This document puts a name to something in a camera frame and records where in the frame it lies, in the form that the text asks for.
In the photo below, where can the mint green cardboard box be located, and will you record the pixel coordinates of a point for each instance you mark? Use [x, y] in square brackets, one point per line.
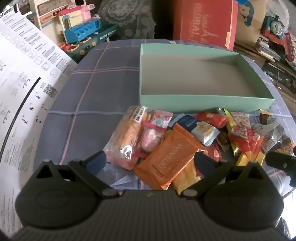
[185, 76]

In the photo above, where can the green toy kitchen box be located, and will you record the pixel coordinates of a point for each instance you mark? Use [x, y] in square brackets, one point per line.
[104, 34]

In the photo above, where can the beige toy kitchen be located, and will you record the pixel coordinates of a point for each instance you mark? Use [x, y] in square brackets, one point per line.
[44, 11]

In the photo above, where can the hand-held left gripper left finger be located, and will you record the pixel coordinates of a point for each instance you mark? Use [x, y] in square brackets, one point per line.
[97, 160]

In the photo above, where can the orange snack packet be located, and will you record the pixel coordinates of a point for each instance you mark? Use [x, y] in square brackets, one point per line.
[166, 157]

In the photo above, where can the grey lace cushion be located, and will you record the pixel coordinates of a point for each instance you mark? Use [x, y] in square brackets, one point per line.
[129, 18]

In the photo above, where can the brown bear print carton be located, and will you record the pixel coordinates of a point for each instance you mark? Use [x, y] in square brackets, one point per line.
[249, 25]

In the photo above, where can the blue and white snack packet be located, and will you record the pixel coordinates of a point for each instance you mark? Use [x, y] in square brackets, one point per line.
[201, 132]

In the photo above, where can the blue toy train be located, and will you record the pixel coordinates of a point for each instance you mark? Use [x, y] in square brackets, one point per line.
[275, 25]

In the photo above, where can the pink candy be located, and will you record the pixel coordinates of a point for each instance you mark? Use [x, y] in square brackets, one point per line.
[151, 139]

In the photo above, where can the stack of books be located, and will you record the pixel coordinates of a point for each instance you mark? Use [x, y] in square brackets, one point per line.
[272, 48]

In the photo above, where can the clear orange cracker packet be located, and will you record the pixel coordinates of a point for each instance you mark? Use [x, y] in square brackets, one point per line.
[124, 139]

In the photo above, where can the golden yellow snack packet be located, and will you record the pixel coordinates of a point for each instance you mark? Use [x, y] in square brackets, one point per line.
[185, 178]

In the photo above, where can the plain red snack packet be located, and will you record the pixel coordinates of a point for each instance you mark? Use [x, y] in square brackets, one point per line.
[210, 119]

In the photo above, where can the red patterned snack packet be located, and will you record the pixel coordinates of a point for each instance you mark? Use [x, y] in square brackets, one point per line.
[214, 153]

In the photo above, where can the blue toy rack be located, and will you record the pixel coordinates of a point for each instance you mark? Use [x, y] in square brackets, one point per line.
[81, 31]

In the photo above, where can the pile of assorted candy wrappers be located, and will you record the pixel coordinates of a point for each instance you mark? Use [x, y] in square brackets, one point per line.
[245, 139]

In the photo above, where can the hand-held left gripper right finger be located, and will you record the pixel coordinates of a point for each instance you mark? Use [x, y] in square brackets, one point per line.
[203, 162]

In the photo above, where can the red cardboard box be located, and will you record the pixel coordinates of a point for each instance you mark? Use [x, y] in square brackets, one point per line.
[203, 23]

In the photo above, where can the white printed instruction sheet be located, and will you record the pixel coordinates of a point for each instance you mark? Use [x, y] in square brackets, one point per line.
[23, 69]

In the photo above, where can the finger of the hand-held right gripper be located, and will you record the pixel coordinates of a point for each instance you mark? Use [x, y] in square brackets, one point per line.
[279, 162]

